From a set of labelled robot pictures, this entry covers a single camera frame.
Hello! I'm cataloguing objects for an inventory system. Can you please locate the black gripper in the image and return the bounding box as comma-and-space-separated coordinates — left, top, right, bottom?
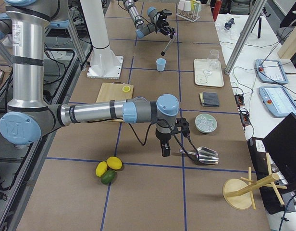
156, 117, 190, 157
156, 10, 176, 39

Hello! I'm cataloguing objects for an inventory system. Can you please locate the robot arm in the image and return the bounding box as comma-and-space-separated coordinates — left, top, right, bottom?
0, 0, 190, 157
123, 0, 176, 39

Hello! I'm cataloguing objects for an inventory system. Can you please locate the white cup rack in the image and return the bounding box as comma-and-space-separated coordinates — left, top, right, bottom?
176, 0, 202, 22

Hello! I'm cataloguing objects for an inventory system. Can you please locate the blue plastic cup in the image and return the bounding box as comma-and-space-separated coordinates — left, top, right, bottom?
156, 58, 166, 72

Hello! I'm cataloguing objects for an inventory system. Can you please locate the yellow whole lemon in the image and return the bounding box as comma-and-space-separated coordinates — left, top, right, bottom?
106, 156, 123, 170

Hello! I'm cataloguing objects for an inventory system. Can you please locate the yellow lemon slice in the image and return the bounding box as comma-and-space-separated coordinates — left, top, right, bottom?
122, 86, 131, 92

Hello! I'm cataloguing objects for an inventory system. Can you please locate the steel ice scoop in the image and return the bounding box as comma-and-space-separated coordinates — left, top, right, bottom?
179, 146, 219, 166

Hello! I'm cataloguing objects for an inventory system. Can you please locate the green bowl of ice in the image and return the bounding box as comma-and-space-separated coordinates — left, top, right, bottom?
195, 114, 217, 134

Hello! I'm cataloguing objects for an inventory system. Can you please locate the clear wine glass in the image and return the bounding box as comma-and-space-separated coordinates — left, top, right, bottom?
207, 49, 220, 70

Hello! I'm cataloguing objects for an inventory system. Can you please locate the red cylinder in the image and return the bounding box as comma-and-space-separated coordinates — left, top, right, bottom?
212, 0, 222, 21

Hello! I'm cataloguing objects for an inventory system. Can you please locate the cream bear tray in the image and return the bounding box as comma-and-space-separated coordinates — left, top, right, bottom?
194, 59, 224, 87

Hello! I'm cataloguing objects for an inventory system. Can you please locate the folded dark umbrella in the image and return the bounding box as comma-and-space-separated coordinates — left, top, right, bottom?
224, 18, 235, 30

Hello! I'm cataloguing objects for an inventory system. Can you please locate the green whole lime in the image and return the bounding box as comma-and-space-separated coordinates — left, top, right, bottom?
101, 170, 116, 185

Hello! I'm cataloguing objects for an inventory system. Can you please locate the grey folded cloth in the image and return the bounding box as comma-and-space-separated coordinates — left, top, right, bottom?
199, 92, 220, 107

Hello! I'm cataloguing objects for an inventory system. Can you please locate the wooden cutting board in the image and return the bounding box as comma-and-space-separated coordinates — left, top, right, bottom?
96, 82, 135, 122

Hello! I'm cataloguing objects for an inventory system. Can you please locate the wooden mug tree stand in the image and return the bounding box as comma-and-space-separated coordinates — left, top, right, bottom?
222, 153, 287, 210

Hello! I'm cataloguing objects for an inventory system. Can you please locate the blue teach pendant far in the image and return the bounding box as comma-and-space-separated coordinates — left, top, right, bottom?
255, 59, 288, 84

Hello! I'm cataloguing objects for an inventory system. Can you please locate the blue teach pendant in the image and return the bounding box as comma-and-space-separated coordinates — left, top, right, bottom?
259, 86, 296, 118
255, 59, 288, 84

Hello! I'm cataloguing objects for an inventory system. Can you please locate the black laptop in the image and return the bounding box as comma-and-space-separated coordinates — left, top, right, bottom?
248, 112, 296, 215

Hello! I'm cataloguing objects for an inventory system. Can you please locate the blue teach pendant near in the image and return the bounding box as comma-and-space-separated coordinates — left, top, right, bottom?
259, 86, 296, 118

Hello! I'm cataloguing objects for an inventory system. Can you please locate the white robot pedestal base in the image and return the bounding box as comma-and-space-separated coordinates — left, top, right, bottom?
80, 0, 123, 79

